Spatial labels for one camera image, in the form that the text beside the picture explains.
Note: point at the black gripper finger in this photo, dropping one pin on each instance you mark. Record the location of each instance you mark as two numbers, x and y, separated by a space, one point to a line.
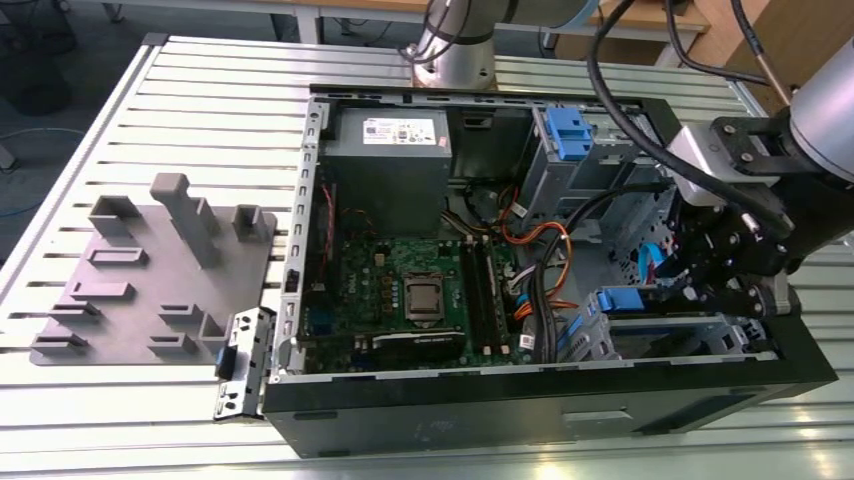
761 300
707 245

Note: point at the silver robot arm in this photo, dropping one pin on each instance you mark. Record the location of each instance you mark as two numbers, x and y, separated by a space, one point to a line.
460 55

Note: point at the metal disk bay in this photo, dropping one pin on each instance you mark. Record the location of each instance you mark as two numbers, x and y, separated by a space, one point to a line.
667 322

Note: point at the grey drive cage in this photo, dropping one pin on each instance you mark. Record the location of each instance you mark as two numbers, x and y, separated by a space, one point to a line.
554 185

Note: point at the blue drive latch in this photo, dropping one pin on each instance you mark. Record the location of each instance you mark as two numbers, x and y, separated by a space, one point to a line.
567 135

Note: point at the black RAM slot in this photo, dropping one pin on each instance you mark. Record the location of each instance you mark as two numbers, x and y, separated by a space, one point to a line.
494 295
472 295

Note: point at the brown wooden cabinet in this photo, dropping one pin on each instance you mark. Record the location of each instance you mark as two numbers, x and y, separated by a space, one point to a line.
814 30

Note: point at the silver CPU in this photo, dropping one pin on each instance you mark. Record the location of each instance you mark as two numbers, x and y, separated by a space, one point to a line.
423 298

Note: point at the wooden desk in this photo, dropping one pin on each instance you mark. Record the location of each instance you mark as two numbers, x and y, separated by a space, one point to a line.
647 20

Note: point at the black graphics card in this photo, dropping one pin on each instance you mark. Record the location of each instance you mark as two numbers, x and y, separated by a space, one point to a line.
416 342

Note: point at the black PC case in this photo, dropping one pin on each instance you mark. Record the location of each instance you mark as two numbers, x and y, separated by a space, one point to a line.
467 415

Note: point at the grey power supply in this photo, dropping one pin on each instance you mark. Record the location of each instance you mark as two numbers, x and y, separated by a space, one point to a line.
387 180

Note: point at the green motherboard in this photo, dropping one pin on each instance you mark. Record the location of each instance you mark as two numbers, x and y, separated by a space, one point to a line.
360 280

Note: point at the grey parts rack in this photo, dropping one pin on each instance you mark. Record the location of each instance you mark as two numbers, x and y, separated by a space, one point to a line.
167 280

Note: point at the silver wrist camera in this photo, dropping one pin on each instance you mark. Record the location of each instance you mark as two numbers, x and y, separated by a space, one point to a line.
694 155

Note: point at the hinged metal slot bracket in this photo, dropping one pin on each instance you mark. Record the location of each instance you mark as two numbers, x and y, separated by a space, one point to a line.
250 360

